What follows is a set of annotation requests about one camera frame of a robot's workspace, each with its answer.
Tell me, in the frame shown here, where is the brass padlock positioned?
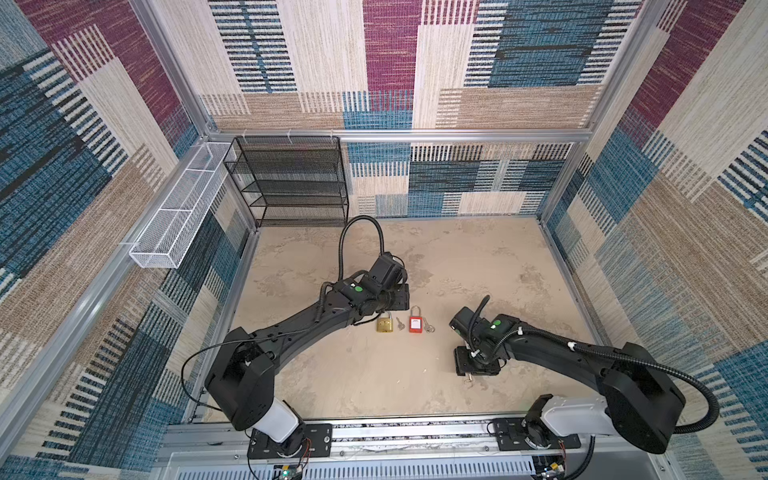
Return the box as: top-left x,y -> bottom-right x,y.
376,312 -> 394,333

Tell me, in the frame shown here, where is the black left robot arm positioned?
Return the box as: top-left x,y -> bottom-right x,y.
190,215 -> 410,444

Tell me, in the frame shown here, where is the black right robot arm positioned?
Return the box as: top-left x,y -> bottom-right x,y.
449,307 -> 720,454

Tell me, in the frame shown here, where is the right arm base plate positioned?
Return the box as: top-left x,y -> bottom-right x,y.
486,417 -> 582,452

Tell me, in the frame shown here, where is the black wire shelf rack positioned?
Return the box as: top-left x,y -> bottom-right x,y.
224,136 -> 349,227

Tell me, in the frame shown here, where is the aluminium front rail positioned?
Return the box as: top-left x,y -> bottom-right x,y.
150,413 -> 669,479

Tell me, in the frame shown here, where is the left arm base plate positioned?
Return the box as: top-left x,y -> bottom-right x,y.
247,423 -> 333,460

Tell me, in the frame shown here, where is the white mesh wall basket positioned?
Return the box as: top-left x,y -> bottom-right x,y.
129,142 -> 230,269

